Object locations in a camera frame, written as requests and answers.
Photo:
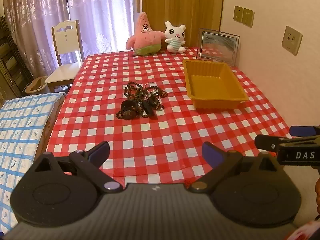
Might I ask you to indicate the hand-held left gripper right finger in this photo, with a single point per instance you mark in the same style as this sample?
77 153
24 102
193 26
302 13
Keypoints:
212 153

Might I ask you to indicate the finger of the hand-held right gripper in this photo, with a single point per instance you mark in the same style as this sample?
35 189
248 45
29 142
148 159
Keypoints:
302 131
266 142

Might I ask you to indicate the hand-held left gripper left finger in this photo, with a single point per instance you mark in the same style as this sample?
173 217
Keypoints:
100 152

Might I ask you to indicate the black wide bangle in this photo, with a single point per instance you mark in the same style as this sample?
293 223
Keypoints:
128 106

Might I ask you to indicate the yellow plastic tray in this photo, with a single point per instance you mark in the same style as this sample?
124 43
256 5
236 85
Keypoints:
212 87

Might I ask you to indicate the black wristwatch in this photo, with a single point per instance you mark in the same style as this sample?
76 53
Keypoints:
157 102
149 107

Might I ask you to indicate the person's right hand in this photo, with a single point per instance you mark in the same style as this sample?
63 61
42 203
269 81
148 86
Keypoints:
318 191

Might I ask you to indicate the red checkered tablecloth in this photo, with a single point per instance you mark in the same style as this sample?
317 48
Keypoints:
160 135

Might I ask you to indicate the blue checkered bed sheet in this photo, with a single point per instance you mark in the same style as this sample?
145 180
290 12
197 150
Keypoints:
20 130

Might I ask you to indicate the woven basket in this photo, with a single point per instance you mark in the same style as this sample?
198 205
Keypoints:
37 86

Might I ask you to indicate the white wooden chair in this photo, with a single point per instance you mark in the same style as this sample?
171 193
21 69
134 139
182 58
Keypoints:
66 55

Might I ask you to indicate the white bunny plush toy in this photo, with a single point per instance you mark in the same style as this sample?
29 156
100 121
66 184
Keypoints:
175 38

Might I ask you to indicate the pink starfish plush toy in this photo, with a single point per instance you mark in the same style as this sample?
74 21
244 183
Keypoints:
146 36

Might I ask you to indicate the dark folding rack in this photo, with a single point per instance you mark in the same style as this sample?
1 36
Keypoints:
10 62

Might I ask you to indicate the wooden door panel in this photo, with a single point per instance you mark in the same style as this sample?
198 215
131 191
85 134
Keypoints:
180 7

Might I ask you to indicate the lace curtain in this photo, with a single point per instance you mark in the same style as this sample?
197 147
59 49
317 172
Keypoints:
75 5

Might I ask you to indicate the beige wall data socket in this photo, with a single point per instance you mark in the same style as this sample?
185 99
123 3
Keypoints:
292 40

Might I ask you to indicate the glass picture frame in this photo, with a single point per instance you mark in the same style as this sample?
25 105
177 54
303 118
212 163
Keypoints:
217 46

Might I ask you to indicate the beige wall power socket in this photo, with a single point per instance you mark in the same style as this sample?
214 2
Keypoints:
238 13
248 17

